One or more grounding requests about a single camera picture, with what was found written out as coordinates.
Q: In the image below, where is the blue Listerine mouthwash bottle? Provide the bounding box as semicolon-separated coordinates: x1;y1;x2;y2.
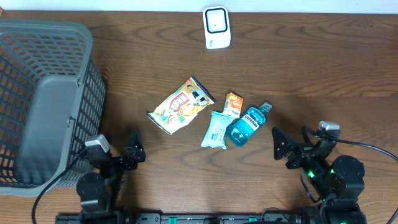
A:
226;102;272;147

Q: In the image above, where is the yellow snack bag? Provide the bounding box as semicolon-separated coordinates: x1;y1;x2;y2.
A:
147;76;215;135

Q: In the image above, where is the orange tissue pack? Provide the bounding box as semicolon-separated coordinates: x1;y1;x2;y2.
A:
223;92;243;118

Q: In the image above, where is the teal wet wipes pack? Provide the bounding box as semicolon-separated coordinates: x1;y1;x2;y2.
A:
201;111;236;150

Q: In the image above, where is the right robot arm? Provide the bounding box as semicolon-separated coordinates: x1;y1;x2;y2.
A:
272;121;367;224

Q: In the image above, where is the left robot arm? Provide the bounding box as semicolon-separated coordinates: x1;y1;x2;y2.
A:
76;130;146;223

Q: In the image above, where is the white barcode scanner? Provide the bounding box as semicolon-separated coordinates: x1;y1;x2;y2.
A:
202;6;231;50

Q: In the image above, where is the grey plastic shopping basket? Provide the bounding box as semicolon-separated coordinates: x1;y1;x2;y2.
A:
1;19;106;197

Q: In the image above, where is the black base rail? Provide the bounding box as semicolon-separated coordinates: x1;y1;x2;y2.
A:
55;213;367;224

